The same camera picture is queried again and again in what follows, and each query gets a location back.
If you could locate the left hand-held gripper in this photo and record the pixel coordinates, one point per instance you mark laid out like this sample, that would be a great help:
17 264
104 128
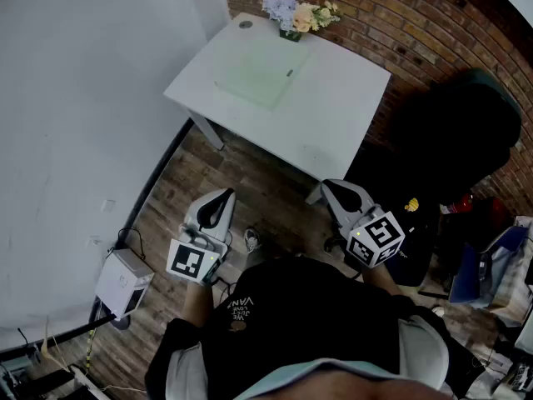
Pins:
187 261

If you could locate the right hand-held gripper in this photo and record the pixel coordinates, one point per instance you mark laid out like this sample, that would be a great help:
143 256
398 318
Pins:
375 240

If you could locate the pale green cutting mat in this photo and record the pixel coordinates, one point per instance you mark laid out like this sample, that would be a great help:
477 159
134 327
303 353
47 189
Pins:
258 71

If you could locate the person's left forearm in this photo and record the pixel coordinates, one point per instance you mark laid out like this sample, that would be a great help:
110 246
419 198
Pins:
197 306

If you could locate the person's right forearm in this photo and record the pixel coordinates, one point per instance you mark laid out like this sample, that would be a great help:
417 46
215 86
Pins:
381 279

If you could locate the white desk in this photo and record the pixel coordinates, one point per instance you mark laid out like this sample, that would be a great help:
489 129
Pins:
316 115

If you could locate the person's left shoe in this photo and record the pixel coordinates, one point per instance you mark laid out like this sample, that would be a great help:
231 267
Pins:
251 240

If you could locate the red fire extinguisher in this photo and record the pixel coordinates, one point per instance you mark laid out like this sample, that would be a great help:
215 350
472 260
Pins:
458 204

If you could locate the white box device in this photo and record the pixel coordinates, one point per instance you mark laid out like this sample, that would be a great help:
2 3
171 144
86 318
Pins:
118 281

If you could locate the person's black shirt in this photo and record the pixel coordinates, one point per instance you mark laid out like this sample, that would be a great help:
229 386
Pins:
312 315

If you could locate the white sneaker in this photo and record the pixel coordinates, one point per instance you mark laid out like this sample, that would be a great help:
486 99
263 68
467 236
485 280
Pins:
439 311

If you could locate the blue bag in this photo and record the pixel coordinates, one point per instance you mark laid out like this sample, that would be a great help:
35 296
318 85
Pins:
470 277

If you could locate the green flower vase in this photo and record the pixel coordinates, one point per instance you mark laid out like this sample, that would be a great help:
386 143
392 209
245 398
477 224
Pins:
291 36

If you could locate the artificial flower bouquet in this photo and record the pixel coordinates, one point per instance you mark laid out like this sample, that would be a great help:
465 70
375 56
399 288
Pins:
291 13

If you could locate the white wall socket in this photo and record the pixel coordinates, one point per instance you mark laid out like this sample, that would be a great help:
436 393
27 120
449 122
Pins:
109 205
95 241

